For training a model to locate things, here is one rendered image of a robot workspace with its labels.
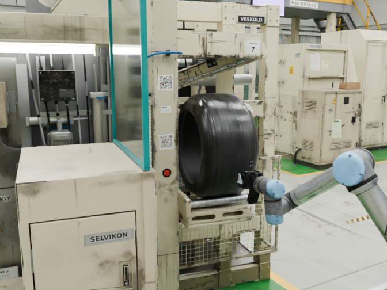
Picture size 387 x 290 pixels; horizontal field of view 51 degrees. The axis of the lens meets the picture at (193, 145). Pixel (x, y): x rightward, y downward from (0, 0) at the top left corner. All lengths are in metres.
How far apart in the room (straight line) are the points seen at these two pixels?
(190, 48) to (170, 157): 0.64
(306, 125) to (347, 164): 5.32
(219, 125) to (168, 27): 0.52
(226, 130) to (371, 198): 0.73
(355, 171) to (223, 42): 1.18
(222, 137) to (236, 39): 0.72
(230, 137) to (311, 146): 4.91
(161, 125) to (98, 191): 0.84
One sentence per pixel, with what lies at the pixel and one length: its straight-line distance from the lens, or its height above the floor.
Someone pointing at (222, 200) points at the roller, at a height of 0.91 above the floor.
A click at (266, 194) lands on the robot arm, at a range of 1.75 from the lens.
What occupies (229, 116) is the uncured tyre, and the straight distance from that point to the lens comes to 1.98.
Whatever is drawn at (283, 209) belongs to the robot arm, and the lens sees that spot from 1.79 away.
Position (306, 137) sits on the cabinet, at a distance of 6.86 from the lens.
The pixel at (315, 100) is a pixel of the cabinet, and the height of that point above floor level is 1.09.
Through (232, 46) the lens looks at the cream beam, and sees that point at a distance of 2.41.
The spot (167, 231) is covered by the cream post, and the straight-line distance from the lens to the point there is 2.15.
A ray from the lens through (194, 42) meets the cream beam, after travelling 2.32.
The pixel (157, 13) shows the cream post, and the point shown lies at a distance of 1.99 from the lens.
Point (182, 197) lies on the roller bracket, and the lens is 2.05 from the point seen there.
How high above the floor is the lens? 1.57
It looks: 11 degrees down
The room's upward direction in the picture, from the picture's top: straight up
